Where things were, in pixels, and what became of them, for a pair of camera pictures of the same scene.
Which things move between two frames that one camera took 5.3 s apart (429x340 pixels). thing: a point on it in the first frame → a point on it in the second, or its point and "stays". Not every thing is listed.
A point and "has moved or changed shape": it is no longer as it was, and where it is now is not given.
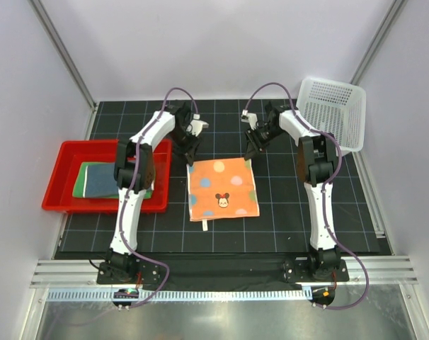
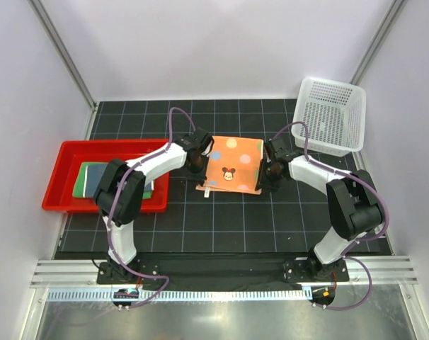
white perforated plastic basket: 335,106 stays
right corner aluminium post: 377,42 stays
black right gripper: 254,145 → 267,184
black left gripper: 190,149 → 200,177
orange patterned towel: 221,189 has moved or changed shape
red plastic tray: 59,194 stays
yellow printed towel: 100,180 stays
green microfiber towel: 79,186 stays
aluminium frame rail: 83,273 stays
